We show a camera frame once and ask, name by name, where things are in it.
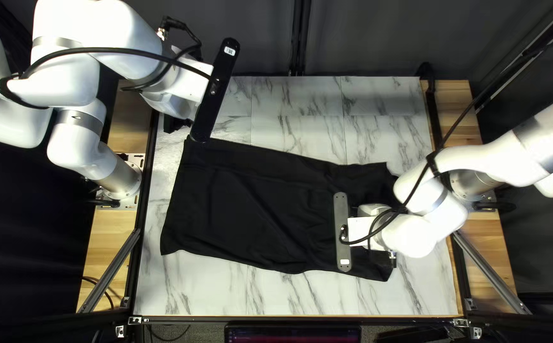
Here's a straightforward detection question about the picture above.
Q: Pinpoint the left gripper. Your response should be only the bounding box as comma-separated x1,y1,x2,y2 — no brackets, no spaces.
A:
140,45,215,135

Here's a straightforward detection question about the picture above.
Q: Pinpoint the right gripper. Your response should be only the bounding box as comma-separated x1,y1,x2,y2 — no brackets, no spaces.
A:
347,203,397,254

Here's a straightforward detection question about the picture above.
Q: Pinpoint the black t-shirt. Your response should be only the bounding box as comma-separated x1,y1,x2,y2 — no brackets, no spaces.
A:
159,136,402,283

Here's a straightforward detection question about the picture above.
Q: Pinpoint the laptop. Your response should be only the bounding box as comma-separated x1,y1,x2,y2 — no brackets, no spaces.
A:
224,324,363,343

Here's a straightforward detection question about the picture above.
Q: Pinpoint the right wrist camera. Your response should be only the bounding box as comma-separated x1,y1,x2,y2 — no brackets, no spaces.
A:
333,192,353,273

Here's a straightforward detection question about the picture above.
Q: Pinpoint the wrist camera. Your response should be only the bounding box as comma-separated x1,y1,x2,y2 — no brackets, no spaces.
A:
188,38,242,144
333,192,353,273

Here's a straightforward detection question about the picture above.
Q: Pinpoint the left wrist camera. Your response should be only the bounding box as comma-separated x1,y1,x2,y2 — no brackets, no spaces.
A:
188,38,242,144

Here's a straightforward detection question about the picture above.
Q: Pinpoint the thin black floor cable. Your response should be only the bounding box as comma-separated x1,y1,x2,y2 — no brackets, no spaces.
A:
82,275,116,311

